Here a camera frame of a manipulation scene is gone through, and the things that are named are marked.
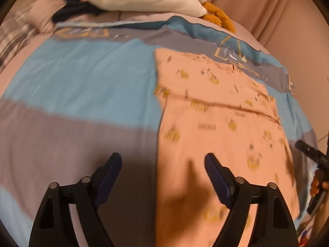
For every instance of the blue and grey bedspread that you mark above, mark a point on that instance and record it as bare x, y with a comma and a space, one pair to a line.
77, 82

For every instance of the dark navy garment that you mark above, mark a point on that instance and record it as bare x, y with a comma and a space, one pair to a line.
74, 9

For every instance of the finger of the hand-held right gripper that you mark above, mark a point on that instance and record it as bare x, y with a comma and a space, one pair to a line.
304, 148

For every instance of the person's right hand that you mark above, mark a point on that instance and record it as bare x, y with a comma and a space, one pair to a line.
317, 182

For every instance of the pink curtain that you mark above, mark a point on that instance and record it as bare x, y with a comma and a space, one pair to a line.
270, 10

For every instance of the pink printed child's garment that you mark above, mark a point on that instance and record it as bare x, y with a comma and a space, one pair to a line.
218, 113

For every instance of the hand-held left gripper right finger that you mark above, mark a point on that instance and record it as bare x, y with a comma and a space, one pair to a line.
216, 180

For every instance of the plaid pillow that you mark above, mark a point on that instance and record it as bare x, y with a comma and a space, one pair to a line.
15, 38

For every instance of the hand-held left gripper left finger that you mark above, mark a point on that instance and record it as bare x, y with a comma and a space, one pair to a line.
111, 173

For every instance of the orange plush toy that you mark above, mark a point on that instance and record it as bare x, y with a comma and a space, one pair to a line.
218, 15

